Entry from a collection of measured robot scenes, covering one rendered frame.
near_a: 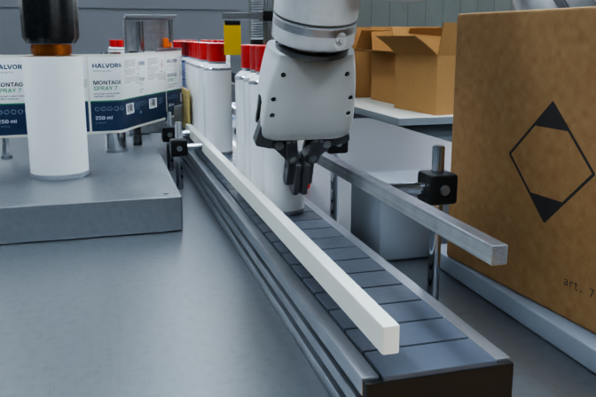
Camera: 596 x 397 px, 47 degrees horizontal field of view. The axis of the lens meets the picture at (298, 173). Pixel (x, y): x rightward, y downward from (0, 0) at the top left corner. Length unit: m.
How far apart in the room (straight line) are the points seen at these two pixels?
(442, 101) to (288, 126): 2.19
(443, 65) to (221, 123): 1.72
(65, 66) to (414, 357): 0.75
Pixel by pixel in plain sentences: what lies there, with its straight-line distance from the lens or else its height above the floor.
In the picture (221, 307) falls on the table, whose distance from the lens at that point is 0.70.
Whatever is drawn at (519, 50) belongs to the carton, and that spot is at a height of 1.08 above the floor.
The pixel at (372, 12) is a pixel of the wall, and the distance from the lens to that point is 7.05.
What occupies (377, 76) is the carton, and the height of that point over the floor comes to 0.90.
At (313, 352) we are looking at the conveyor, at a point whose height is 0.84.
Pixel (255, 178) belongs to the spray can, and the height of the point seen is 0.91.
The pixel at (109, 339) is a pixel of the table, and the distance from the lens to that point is 0.65.
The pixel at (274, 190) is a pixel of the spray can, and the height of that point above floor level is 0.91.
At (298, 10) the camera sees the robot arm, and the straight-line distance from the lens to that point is 0.65.
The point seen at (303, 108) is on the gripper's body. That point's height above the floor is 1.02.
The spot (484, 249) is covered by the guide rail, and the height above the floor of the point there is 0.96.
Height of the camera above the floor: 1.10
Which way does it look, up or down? 11 degrees down
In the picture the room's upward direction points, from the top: straight up
